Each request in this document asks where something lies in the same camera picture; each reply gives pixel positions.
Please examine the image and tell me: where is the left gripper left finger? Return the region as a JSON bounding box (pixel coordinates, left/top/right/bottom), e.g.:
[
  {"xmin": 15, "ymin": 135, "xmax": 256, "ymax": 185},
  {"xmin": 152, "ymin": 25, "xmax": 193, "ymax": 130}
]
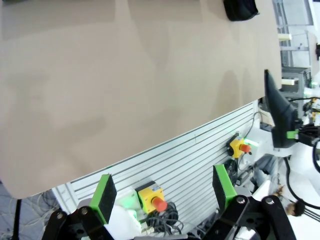
[{"xmin": 41, "ymin": 173, "xmax": 118, "ymax": 240}]

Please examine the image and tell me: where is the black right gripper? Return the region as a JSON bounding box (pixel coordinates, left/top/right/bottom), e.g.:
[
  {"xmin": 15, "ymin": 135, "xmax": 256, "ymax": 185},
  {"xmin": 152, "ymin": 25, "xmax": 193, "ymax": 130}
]
[{"xmin": 286, "ymin": 123, "xmax": 320, "ymax": 149}]

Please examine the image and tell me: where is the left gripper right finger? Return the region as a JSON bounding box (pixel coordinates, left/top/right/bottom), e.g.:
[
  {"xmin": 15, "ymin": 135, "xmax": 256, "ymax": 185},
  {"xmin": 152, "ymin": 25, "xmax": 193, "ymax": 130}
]
[{"xmin": 202, "ymin": 164, "xmax": 297, "ymax": 240}]

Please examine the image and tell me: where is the black buckle dress shoe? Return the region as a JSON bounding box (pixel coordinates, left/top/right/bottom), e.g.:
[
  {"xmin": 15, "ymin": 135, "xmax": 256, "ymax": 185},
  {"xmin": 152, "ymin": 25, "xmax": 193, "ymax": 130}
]
[{"xmin": 264, "ymin": 69, "xmax": 299, "ymax": 149}]

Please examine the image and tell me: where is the black slip-on leather shoe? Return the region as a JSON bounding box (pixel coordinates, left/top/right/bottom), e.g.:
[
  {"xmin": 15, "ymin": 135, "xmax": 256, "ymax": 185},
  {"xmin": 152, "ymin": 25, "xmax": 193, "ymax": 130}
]
[{"xmin": 222, "ymin": 0, "xmax": 260, "ymax": 22}]

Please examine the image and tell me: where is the white plastic cover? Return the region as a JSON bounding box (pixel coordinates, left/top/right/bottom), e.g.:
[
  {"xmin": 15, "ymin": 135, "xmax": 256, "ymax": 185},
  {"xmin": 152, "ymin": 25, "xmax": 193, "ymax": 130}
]
[
  {"xmin": 246, "ymin": 123, "xmax": 293, "ymax": 201},
  {"xmin": 106, "ymin": 207, "xmax": 145, "ymax": 237}
]

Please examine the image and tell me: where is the yellow emergency stop button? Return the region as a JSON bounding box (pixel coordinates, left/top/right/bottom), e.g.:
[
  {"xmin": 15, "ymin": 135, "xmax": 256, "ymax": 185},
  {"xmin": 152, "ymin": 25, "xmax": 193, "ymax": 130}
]
[
  {"xmin": 228, "ymin": 135, "xmax": 253, "ymax": 159},
  {"xmin": 135, "ymin": 181, "xmax": 169, "ymax": 215}
]

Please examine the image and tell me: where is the black metal table leg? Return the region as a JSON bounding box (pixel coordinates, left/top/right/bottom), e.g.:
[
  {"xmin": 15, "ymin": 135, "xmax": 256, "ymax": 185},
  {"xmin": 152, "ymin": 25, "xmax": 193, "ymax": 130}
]
[{"xmin": 11, "ymin": 199, "xmax": 24, "ymax": 240}]

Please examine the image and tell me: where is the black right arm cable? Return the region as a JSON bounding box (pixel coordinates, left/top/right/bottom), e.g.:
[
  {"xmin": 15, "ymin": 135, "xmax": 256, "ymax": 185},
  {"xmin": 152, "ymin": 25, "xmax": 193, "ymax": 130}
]
[{"xmin": 283, "ymin": 139, "xmax": 320, "ymax": 223}]

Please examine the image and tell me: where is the aluminium profile frame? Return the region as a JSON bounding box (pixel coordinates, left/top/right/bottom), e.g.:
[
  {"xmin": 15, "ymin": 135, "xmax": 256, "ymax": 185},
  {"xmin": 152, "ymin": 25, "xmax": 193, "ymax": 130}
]
[{"xmin": 272, "ymin": 0, "xmax": 316, "ymax": 103}]

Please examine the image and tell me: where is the slotted aluminium base plate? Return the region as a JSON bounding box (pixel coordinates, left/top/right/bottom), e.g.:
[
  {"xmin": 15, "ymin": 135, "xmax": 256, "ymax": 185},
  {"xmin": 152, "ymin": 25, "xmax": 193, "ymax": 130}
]
[{"xmin": 51, "ymin": 100, "xmax": 260, "ymax": 227}]

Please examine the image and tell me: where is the black coiled cable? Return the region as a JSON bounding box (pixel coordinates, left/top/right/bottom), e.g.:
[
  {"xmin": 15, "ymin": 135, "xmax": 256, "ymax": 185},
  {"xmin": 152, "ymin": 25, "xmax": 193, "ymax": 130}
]
[{"xmin": 141, "ymin": 201, "xmax": 185, "ymax": 236}]

